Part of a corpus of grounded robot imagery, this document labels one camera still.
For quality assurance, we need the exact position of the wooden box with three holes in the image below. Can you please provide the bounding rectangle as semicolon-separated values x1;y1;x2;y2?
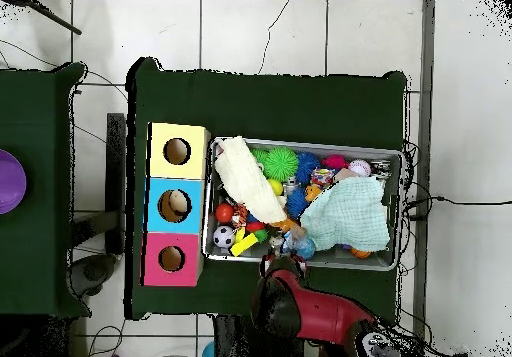
139;121;212;288

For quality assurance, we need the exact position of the yellow toy block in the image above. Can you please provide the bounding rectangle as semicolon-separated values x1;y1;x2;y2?
229;232;260;258

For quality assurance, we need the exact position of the small soccer ball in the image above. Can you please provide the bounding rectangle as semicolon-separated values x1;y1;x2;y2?
212;224;236;249

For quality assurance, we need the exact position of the orange-red smooth ball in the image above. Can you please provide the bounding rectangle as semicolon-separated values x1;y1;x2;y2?
214;202;235;225

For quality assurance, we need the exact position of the blue spiky rubber ball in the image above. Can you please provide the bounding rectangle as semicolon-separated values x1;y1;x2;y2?
285;188;308;219
295;151;322;185

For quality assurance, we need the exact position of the cream knitted cloth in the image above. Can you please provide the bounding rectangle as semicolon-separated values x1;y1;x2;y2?
213;135;288;225

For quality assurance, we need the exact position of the mint knitted cloth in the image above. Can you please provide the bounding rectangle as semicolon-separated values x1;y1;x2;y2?
299;175;391;253

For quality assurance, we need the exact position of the green spiky rubber ball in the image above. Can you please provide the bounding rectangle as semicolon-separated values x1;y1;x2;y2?
262;146;300;183

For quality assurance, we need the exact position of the white baseball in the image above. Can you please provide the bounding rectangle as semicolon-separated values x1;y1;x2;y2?
347;159;372;178

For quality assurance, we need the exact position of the dark green table cloth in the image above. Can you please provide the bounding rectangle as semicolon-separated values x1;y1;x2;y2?
125;56;408;321
0;61;91;319

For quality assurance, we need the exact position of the grey rounded stand foot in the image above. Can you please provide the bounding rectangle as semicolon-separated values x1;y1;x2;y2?
70;252;118;297

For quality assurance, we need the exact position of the purple bowl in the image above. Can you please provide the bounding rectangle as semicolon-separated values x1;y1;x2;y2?
0;148;28;215

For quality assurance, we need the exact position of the dark thin rod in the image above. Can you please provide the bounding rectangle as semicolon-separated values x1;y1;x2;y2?
15;0;83;36

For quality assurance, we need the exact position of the shallow wire mesh bin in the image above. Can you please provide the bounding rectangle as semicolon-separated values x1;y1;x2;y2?
201;135;405;272

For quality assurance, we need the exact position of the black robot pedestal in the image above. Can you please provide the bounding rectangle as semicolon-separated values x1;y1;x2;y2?
213;314;305;357

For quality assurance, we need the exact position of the thin black cable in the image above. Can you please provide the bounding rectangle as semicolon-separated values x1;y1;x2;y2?
405;195;512;220

